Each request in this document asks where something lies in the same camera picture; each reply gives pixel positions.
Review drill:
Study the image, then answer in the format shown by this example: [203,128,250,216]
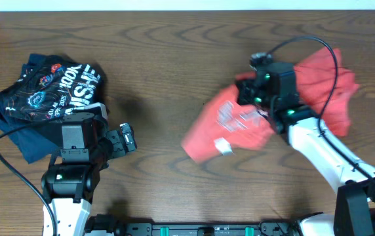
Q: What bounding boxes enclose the red soccer t-shirt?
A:
[181,49,359,163]

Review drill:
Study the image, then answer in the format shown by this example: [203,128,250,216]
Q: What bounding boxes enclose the navy blue folded garment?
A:
[0,54,58,164]

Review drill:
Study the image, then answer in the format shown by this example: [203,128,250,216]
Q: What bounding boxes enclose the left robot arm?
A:
[41,112,137,236]

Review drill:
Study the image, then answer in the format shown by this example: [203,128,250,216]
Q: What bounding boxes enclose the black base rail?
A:
[84,214,302,236]

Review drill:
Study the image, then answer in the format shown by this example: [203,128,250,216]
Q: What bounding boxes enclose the black printed t-shirt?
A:
[0,62,103,121]

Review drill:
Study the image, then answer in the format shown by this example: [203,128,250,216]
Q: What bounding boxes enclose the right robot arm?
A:
[236,79,375,235]

